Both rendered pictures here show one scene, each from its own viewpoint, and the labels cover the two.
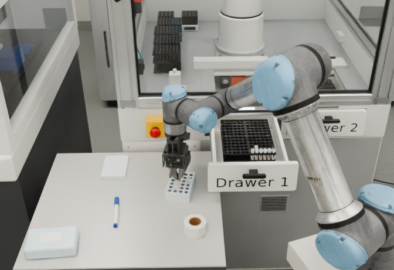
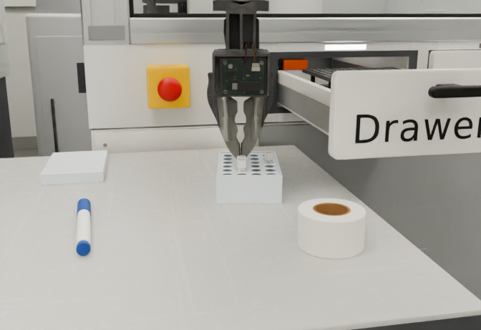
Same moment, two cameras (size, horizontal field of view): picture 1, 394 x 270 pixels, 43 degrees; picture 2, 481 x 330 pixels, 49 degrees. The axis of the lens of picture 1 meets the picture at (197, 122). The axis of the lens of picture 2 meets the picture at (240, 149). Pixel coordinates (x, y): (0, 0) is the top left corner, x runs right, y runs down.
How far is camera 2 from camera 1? 1.14 m
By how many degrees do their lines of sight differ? 20
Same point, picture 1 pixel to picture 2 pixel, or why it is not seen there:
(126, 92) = (104, 5)
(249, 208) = not seen: hidden behind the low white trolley
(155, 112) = (167, 54)
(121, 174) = (92, 170)
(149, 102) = (154, 31)
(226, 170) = (381, 89)
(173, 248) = (287, 284)
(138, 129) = (127, 98)
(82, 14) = (21, 128)
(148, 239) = (197, 270)
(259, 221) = not seen: hidden behind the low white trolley
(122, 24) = not seen: outside the picture
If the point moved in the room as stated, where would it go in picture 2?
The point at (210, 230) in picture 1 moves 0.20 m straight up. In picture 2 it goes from (373, 240) to (386, 51)
